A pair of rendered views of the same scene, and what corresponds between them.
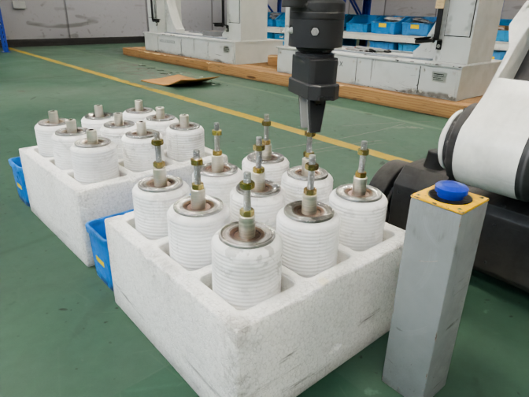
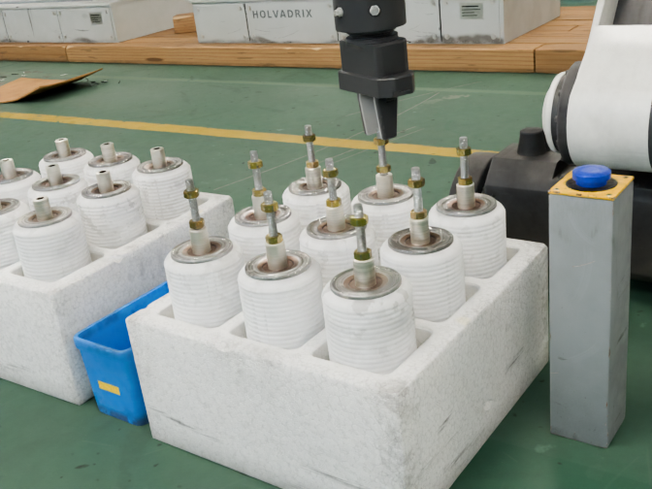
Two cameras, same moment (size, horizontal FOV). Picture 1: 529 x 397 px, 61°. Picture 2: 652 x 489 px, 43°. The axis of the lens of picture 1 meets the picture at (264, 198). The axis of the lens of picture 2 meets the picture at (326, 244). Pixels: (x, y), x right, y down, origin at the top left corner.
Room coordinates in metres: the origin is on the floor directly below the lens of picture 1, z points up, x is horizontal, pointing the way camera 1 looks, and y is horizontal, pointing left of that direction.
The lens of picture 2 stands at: (-0.23, 0.21, 0.63)
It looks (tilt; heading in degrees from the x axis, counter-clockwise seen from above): 23 degrees down; 349
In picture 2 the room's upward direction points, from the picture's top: 7 degrees counter-clockwise
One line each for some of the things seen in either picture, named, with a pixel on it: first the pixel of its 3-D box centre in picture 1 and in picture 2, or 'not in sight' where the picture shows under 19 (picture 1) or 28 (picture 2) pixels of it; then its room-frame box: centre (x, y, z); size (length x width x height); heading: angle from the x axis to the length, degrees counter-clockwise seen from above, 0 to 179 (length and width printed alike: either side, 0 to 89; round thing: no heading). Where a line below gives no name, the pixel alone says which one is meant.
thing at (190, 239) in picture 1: (201, 258); (288, 336); (0.62, 0.10, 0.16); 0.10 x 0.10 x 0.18
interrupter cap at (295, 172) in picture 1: (307, 173); (385, 195); (0.78, -0.08, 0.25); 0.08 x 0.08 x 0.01
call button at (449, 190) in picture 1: (450, 192); (591, 179); (0.53, -0.24, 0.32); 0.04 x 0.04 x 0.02
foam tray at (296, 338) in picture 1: (257, 271); (349, 341); (0.70, 0.01, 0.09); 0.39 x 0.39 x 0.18; 41
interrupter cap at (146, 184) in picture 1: (160, 183); (202, 250); (0.71, 0.18, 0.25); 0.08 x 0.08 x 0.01
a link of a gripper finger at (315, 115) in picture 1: (316, 115); (389, 114); (0.75, -0.09, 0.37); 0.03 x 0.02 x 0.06; 108
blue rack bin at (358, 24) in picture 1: (367, 23); not in sight; (6.49, -1.34, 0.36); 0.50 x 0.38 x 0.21; 132
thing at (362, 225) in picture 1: (353, 242); (469, 271); (0.69, -0.16, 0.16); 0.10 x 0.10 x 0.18
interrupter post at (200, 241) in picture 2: (160, 176); (200, 240); (0.71, 0.18, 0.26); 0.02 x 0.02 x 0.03
